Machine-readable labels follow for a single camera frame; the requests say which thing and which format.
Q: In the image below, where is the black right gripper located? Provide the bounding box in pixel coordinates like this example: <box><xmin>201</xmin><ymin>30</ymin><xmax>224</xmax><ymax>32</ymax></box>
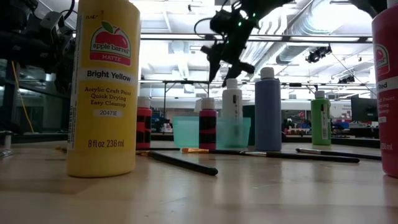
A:
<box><xmin>201</xmin><ymin>12</ymin><xmax>259</xmax><ymax>87</ymax></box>

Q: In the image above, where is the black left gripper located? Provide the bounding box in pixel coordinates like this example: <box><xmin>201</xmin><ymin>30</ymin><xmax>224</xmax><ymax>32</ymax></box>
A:
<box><xmin>30</xmin><ymin>30</ymin><xmax>75</xmax><ymax>94</ymax></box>

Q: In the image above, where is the large white paint bottle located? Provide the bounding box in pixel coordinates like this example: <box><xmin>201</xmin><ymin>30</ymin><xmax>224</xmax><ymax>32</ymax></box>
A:
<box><xmin>221</xmin><ymin>78</ymin><xmax>243</xmax><ymax>139</ymax></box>

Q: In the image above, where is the large blue paint bottle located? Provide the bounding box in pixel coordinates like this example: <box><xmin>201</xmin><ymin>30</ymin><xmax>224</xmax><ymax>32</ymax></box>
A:
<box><xmin>254</xmin><ymin>67</ymin><xmax>282</xmax><ymax>152</ymax></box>

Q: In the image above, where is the large yellow paint bottle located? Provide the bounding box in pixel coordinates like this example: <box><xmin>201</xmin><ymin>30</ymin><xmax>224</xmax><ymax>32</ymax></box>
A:
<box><xmin>66</xmin><ymin>0</ymin><xmax>141</xmax><ymax>179</ymax></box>

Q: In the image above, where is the large green paint bottle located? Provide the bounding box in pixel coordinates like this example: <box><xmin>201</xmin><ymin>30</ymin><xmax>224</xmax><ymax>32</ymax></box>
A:
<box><xmin>310</xmin><ymin>90</ymin><xmax>332</xmax><ymax>146</ymax></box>

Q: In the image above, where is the black paintbrush silver ferrule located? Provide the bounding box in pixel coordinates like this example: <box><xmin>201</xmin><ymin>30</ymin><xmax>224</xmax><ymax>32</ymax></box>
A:
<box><xmin>295</xmin><ymin>147</ymin><xmax>382</xmax><ymax>161</ymax></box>
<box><xmin>239</xmin><ymin>150</ymin><xmax>361</xmax><ymax>164</ymax></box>

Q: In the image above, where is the large red paint bottle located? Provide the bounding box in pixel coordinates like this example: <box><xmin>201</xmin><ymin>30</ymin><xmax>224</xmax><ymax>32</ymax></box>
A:
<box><xmin>371</xmin><ymin>0</ymin><xmax>398</xmax><ymax>179</ymax></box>

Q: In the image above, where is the dark green plastic cup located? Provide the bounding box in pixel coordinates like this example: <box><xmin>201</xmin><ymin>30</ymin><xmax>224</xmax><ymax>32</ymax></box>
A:
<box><xmin>242</xmin><ymin>105</ymin><xmax>257</xmax><ymax>147</ymax></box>

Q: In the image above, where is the teal translucent plastic bin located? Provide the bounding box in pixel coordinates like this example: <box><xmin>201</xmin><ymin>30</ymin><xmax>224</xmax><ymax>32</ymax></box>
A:
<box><xmin>172</xmin><ymin>116</ymin><xmax>251</xmax><ymax>149</ymax></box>

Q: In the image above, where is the black monitor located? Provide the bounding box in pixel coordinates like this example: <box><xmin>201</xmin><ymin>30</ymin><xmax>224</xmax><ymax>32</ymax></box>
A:
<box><xmin>350</xmin><ymin>96</ymin><xmax>379</xmax><ymax>123</ymax></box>

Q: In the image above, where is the yellow hanging cable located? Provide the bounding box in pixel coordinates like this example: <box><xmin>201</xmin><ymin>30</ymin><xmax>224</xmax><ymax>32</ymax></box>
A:
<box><xmin>11</xmin><ymin>60</ymin><xmax>35</xmax><ymax>134</ymax></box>

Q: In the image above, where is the black aluminium rig frame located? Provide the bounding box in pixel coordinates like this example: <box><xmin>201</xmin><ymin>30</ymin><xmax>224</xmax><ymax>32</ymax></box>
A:
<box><xmin>12</xmin><ymin>32</ymin><xmax>382</xmax><ymax>149</ymax></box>

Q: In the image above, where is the black ceiling-mounted camera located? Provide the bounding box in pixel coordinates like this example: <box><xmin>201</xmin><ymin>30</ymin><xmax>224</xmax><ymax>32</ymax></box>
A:
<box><xmin>338</xmin><ymin>75</ymin><xmax>356</xmax><ymax>85</ymax></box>
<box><xmin>305</xmin><ymin>45</ymin><xmax>333</xmax><ymax>64</ymax></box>

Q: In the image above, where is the small white post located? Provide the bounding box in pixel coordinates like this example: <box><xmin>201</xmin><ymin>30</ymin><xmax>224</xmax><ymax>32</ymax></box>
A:
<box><xmin>0</xmin><ymin>130</ymin><xmax>14</xmax><ymax>159</ymax></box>

